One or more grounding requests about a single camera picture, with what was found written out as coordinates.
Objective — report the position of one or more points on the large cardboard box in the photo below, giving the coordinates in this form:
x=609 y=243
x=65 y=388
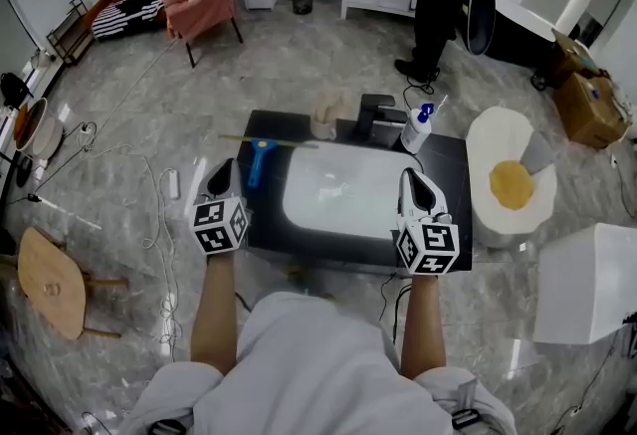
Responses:
x=589 y=112

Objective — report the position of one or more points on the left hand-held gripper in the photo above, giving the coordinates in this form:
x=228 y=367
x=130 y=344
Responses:
x=219 y=226

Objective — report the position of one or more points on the person's right forearm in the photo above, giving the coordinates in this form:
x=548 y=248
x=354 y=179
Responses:
x=423 y=323

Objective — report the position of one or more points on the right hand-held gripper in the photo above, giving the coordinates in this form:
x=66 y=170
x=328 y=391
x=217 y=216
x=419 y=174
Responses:
x=428 y=249

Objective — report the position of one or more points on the round wooden stool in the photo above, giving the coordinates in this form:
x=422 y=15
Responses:
x=50 y=279

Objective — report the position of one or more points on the white egg-shaped floor seat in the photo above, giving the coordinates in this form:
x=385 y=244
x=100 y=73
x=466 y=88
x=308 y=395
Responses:
x=492 y=134

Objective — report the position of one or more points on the white sink basin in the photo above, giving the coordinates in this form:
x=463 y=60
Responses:
x=348 y=194

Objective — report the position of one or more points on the person's white shirt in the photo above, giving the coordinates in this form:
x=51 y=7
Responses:
x=318 y=368

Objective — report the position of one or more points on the white spray bottle blue trigger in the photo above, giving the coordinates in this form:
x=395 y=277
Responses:
x=413 y=132

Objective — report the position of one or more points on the black table with sink cabinet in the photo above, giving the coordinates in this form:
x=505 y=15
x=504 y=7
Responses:
x=448 y=184

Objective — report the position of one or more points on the person's left forearm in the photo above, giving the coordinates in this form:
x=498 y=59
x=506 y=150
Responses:
x=214 y=318

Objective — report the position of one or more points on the open cardboard box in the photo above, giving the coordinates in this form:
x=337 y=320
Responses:
x=572 y=57

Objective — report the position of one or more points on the black bathtub with white rim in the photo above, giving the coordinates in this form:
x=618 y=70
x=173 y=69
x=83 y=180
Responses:
x=522 y=35

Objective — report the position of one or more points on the black white striped blanket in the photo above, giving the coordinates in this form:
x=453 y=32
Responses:
x=127 y=17

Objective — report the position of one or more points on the beige cup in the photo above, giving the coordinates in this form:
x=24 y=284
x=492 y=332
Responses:
x=323 y=129

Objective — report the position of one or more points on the black metal rack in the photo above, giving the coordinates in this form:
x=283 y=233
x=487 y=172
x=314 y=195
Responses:
x=69 y=35

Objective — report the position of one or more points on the blue squeegee with long blade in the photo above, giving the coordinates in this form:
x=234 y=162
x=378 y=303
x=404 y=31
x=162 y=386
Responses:
x=257 y=159

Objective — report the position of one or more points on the black faucet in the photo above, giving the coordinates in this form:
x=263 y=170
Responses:
x=368 y=117

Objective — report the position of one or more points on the pink armchair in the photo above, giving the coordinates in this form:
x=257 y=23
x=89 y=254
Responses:
x=204 y=0

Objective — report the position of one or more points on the white box cabinet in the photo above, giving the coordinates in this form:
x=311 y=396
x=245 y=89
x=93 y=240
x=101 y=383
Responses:
x=582 y=283

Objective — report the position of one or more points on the long white power strip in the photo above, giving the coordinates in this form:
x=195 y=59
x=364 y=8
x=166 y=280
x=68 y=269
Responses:
x=173 y=184

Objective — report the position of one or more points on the round brown white basin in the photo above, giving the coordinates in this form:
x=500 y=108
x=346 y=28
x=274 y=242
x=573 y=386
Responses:
x=42 y=132

